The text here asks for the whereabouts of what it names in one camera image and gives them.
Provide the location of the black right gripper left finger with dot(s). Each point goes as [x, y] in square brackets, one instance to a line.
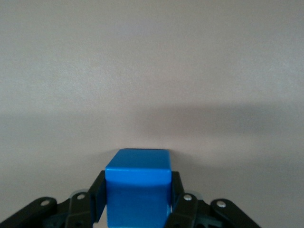
[71, 209]

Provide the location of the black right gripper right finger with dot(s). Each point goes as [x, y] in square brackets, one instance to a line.
[190, 211]

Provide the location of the blue cube block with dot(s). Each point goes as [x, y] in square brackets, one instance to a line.
[137, 190]

